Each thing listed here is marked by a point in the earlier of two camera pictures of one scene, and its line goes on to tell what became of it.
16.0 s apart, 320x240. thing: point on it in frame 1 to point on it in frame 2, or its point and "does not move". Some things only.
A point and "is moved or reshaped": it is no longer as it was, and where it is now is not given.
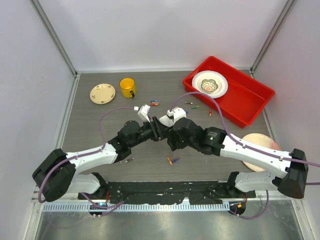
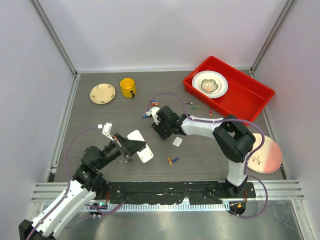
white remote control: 166,120 is moved or reshaped
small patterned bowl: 209,85 does not move
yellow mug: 128,87 does not move
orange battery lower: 169,160 does not move
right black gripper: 171,135 to 163,135
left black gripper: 156,129 to 128,146
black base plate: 196,192 does not move
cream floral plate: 102,93 does not move
